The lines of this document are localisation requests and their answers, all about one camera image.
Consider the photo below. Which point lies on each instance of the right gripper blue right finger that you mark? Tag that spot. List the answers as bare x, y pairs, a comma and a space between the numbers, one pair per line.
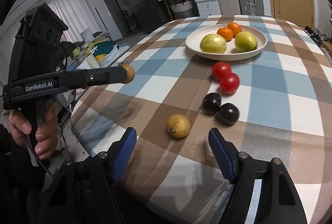
225, 154

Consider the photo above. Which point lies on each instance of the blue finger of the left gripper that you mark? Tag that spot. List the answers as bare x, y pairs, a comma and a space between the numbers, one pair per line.
84, 78

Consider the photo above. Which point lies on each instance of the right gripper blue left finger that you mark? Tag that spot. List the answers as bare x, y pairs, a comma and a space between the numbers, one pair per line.
122, 152

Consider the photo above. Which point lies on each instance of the dark plum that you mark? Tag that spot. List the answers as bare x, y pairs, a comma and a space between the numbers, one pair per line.
228, 114
211, 104

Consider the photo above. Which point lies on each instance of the brown longan fruit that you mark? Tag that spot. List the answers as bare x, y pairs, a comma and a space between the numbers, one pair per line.
178, 126
130, 73

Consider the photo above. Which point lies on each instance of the red tomato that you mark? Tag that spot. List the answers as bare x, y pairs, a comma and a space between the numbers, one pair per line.
229, 83
220, 69

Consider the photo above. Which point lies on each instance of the large green yellow guava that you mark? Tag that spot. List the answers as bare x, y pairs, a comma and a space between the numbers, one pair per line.
213, 43

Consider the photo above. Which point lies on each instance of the orange front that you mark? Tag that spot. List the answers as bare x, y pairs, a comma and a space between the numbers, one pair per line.
226, 33

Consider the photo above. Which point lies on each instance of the orange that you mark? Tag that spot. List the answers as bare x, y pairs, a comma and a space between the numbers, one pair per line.
235, 27
226, 33

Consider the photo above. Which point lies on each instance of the person left hand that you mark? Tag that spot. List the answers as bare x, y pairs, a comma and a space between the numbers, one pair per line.
46, 135

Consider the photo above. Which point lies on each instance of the white basin with cloths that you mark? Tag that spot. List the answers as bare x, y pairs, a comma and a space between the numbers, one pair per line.
104, 52

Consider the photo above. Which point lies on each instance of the checkered tablecloth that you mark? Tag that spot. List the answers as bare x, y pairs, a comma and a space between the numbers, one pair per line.
284, 100

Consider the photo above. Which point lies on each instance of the cream round plate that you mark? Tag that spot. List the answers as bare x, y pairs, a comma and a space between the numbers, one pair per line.
231, 52

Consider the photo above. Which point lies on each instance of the woven laundry basket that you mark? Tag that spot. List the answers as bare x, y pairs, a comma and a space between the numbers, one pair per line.
184, 9

